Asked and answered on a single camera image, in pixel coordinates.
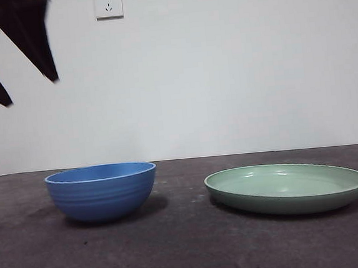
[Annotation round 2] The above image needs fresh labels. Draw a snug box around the blue ribbed bowl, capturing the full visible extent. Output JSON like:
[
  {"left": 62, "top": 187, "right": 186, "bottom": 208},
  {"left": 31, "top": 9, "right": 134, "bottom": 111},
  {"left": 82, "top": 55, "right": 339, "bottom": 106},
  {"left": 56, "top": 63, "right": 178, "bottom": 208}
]
[{"left": 43, "top": 159, "right": 161, "bottom": 228}]

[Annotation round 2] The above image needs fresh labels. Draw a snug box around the green round plate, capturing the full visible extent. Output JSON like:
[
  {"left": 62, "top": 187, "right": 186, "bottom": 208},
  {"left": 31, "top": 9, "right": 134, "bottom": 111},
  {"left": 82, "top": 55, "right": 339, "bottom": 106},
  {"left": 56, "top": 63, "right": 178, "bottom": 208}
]
[{"left": 202, "top": 156, "right": 358, "bottom": 223}]

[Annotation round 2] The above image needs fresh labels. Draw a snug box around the white wall socket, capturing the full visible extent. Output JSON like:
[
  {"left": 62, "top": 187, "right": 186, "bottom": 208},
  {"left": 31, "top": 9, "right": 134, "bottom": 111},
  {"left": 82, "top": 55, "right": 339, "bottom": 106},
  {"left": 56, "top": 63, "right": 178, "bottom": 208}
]
[{"left": 94, "top": 0, "right": 124, "bottom": 22}]

